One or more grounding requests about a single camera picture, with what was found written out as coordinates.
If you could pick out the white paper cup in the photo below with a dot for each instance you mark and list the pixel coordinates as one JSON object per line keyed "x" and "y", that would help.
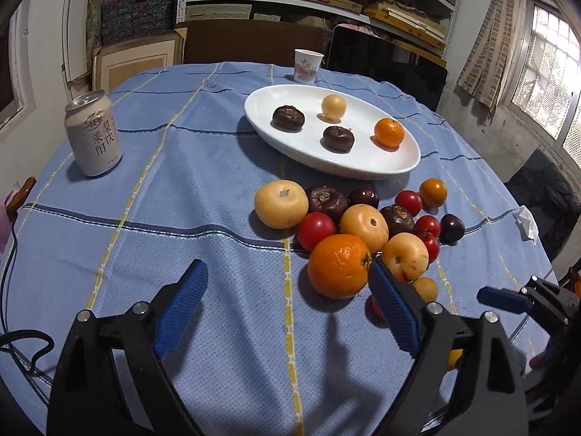
{"x": 307, "y": 66}

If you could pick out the wooden chair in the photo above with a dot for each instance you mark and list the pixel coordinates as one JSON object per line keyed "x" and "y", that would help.
{"x": 22, "y": 193}

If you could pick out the black flat screen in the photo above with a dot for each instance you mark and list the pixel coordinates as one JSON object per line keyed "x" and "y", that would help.
{"x": 386, "y": 63}

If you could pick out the plaid beige curtain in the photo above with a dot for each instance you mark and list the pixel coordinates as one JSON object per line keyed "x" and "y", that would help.
{"x": 492, "y": 36}

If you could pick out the small orange round fruit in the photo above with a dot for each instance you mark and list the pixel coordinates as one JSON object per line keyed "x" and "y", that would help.
{"x": 433, "y": 193}

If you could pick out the yellow apple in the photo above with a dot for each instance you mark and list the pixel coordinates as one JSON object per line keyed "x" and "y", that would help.
{"x": 405, "y": 256}

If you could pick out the small yellow round fruit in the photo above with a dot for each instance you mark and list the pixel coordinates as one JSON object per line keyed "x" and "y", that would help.
{"x": 333, "y": 107}

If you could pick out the white metal shelf rack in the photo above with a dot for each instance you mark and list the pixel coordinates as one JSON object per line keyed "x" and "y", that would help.
{"x": 451, "y": 13}

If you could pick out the beige drink can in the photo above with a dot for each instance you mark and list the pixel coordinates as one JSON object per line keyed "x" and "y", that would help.
{"x": 93, "y": 136}

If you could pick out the crumpled white tissue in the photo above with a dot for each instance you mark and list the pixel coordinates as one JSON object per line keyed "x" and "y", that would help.
{"x": 525, "y": 222}

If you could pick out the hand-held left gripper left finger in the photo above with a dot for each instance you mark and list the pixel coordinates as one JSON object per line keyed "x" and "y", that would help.
{"x": 181, "y": 309}

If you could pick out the blue checked tablecloth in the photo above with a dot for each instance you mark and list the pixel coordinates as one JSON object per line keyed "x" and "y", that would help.
{"x": 181, "y": 218}

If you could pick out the beige framed panel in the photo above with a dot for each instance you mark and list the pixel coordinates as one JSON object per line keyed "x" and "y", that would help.
{"x": 136, "y": 61}

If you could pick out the dark brown round fruit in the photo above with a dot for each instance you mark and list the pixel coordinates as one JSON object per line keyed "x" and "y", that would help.
{"x": 397, "y": 220}
{"x": 338, "y": 139}
{"x": 288, "y": 118}
{"x": 324, "y": 202}

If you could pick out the white oval plate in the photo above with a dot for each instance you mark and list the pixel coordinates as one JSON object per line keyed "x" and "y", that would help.
{"x": 317, "y": 145}

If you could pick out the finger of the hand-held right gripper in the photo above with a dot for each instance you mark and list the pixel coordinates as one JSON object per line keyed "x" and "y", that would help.
{"x": 504, "y": 299}

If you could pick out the white door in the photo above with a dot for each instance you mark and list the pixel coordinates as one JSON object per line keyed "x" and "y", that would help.
{"x": 77, "y": 32}

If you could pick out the stack of patterned fabric boxes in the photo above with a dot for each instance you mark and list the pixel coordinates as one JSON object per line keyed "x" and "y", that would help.
{"x": 136, "y": 13}

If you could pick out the large orange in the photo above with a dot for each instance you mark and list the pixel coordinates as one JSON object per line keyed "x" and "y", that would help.
{"x": 338, "y": 267}

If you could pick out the barred window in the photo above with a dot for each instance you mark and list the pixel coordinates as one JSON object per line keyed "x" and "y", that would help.
{"x": 549, "y": 72}

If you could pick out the small orange tangerine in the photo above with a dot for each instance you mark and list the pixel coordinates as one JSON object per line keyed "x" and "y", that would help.
{"x": 389, "y": 133}

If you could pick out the black jacket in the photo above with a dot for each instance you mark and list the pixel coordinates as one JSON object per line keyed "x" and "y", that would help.
{"x": 544, "y": 195}

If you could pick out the pale yellow round fruit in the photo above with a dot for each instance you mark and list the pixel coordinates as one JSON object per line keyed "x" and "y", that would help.
{"x": 281, "y": 204}

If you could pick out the brown cardboard board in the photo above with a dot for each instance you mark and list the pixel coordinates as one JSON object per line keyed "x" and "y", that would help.
{"x": 245, "y": 41}

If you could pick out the small tan round fruit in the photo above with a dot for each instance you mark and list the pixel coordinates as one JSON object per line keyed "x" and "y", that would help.
{"x": 425, "y": 289}

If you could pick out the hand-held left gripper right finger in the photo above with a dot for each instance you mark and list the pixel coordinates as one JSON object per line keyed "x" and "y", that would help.
{"x": 392, "y": 304}

